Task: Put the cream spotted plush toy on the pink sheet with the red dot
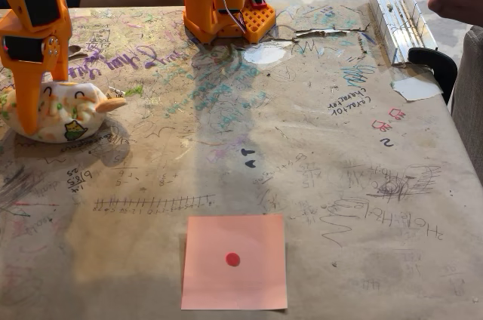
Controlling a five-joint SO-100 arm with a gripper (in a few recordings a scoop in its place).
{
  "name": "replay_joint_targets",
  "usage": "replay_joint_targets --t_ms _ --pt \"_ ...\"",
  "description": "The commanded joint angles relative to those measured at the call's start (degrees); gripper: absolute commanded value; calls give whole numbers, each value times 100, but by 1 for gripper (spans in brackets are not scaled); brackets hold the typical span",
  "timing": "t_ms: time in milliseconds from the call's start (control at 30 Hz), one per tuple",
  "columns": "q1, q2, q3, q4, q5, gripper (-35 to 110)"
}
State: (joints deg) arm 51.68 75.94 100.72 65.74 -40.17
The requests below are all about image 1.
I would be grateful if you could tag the black curved chair armrest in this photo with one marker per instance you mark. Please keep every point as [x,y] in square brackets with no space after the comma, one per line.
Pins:
[437,67]

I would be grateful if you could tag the pink square sticky note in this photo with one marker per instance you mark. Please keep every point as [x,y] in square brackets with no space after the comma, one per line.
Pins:
[234,259]

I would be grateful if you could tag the white torn paper scrap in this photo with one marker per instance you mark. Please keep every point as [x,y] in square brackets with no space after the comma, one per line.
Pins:
[417,89]

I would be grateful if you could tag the aluminium channel rail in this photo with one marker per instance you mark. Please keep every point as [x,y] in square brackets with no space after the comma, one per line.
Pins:
[402,29]

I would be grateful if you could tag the white plush toy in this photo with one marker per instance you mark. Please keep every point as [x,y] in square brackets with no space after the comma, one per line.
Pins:
[71,116]

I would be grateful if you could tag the small red round object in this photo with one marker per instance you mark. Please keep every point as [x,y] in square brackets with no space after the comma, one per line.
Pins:
[232,259]

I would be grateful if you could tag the grey upholstered seat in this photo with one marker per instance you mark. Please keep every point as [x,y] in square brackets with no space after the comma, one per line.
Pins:
[469,108]

